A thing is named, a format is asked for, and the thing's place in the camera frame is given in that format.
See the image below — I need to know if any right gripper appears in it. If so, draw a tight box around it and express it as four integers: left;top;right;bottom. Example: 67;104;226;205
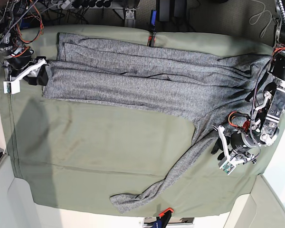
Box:
5;57;48;86

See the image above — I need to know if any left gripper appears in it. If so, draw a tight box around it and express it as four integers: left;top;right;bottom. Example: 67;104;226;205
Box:
211;125;260;167

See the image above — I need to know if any grey heather T-shirt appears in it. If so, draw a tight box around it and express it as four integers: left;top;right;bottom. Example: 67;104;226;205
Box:
43;33;270;213

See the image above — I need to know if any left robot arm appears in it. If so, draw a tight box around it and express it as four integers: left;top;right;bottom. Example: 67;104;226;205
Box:
211;0;285;175

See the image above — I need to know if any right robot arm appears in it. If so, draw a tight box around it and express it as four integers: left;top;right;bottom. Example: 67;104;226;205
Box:
0;0;48;94

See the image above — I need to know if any olive green table cloth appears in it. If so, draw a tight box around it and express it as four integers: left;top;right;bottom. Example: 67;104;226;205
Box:
0;25;285;217

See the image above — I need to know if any white power strip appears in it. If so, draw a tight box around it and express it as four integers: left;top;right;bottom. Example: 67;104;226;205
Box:
49;0;73;10

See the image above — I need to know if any orange black bottom clamp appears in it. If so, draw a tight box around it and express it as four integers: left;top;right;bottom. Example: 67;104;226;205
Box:
152;208;174;228

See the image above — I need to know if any orange black clamp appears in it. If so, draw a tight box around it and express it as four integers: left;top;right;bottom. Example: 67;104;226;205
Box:
147;31;156;47
152;208;174;228

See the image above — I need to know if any orange black top clamp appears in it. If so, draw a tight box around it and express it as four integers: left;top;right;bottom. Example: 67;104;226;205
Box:
147;31;156;47

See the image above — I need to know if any black power adapter brick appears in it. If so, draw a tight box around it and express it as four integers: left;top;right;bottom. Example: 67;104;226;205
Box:
156;0;171;22

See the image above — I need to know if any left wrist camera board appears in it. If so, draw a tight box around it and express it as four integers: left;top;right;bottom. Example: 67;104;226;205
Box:
218;160;236;175

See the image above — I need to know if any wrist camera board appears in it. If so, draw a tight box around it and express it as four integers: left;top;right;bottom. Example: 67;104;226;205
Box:
3;81;20;94
218;160;236;175

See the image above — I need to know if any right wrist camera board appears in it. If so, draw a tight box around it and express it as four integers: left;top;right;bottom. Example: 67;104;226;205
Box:
3;81;20;94

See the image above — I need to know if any blue clamp handle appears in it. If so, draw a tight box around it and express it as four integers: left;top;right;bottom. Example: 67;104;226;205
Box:
150;10;157;26

